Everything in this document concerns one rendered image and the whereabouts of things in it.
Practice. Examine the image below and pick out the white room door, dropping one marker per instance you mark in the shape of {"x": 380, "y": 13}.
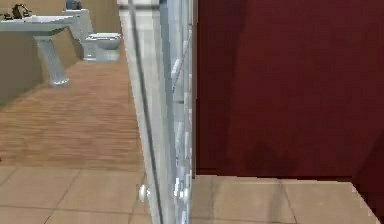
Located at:
{"x": 156, "y": 100}

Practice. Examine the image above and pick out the white pedestal sink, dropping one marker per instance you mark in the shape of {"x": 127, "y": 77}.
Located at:
{"x": 46, "y": 40}

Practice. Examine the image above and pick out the dark sink faucet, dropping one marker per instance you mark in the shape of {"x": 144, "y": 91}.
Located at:
{"x": 17, "y": 11}

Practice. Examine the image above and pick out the white round door knob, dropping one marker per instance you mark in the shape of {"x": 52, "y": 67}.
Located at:
{"x": 143, "y": 192}

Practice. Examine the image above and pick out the blue object on toilet tank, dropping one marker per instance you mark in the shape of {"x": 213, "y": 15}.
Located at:
{"x": 72, "y": 4}

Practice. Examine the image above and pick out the white toilet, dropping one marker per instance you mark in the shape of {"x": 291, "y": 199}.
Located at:
{"x": 100, "y": 41}

